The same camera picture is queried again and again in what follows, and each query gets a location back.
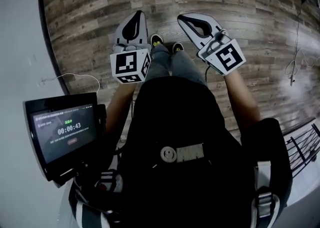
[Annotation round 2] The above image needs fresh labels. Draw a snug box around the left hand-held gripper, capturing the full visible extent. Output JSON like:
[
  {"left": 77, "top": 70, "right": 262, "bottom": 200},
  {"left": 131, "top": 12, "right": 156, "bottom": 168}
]
[{"left": 109, "top": 11, "right": 152, "bottom": 85}]

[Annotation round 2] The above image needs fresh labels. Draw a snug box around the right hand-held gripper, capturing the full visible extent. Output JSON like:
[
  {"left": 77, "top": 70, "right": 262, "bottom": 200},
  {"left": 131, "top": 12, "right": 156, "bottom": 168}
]
[{"left": 177, "top": 13, "right": 247, "bottom": 77}]

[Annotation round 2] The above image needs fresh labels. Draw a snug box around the person's right forearm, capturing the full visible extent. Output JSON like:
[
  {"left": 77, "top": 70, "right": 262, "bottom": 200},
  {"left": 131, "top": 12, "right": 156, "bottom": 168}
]
[{"left": 222, "top": 70, "right": 262, "bottom": 132}]

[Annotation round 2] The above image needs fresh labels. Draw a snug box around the person's left forearm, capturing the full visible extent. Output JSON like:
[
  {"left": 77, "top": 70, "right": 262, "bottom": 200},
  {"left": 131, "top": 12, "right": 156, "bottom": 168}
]
[{"left": 104, "top": 81, "right": 138, "bottom": 145}]

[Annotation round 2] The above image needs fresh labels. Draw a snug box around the person's left shoe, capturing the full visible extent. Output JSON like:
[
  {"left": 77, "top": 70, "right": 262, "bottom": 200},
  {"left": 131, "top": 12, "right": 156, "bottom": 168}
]
[{"left": 150, "top": 34, "right": 165, "bottom": 49}]

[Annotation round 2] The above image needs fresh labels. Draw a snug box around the person's shoe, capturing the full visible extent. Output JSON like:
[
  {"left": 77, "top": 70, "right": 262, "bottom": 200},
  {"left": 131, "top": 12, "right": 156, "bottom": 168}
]
[
  {"left": 172, "top": 42, "right": 185, "bottom": 54},
  {"left": 150, "top": 34, "right": 165, "bottom": 49}
]

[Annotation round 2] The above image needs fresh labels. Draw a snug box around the person's right shoe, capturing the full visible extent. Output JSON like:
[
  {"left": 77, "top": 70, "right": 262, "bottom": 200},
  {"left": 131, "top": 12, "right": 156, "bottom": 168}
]
[{"left": 172, "top": 42, "right": 185, "bottom": 54}]

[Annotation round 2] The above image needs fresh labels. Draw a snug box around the person's left leg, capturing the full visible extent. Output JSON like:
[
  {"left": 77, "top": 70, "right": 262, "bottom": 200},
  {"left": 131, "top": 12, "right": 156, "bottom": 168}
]
[{"left": 144, "top": 44, "right": 173, "bottom": 82}]

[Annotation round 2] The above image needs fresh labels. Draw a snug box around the person's leg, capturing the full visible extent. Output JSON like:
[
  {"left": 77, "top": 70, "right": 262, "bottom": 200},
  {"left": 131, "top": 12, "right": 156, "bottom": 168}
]
[
  {"left": 170, "top": 51, "right": 209, "bottom": 88},
  {"left": 144, "top": 44, "right": 173, "bottom": 82}
]

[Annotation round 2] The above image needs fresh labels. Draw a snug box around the person's right leg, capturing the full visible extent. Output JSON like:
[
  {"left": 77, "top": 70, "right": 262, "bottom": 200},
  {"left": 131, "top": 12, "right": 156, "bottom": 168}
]
[{"left": 170, "top": 51, "right": 209, "bottom": 88}]

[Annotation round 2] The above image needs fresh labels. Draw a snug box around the person's black shirt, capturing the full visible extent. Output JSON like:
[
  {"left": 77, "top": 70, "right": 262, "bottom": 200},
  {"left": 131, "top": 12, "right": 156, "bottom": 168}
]
[{"left": 68, "top": 76, "right": 293, "bottom": 228}]

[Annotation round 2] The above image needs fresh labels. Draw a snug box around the black tablet screen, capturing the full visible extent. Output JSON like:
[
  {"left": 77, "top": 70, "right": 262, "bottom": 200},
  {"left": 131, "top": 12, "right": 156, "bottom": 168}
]
[{"left": 22, "top": 92, "right": 100, "bottom": 182}]

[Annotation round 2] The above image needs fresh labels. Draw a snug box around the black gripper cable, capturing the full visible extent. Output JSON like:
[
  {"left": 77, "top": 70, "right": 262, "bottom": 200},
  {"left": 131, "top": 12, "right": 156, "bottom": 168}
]
[{"left": 204, "top": 64, "right": 212, "bottom": 84}]

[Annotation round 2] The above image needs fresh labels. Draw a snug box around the white floor cable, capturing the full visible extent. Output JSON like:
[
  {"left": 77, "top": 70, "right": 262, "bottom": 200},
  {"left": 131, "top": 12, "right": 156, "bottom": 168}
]
[{"left": 39, "top": 72, "right": 101, "bottom": 96}]

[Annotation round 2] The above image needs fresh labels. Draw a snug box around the thin black floor cable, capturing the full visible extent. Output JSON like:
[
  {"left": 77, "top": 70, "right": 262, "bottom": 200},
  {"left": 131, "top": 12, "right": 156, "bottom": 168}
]
[{"left": 293, "top": 0, "right": 320, "bottom": 55}]

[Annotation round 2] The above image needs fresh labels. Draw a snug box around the white cable with plug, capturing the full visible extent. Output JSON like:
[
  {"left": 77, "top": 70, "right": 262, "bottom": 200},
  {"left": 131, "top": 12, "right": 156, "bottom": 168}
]
[{"left": 285, "top": 49, "right": 320, "bottom": 87}]

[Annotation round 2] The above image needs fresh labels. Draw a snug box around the grey backpack strap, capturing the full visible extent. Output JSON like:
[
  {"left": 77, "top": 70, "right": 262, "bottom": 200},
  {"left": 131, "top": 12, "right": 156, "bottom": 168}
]
[
  {"left": 69, "top": 169, "right": 125, "bottom": 228},
  {"left": 250, "top": 160, "right": 281, "bottom": 228}
]

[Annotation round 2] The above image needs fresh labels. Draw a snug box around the black wire rack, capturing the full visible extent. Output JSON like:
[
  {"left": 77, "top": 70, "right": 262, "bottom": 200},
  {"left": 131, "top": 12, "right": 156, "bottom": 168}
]
[{"left": 284, "top": 123, "right": 320, "bottom": 179}]

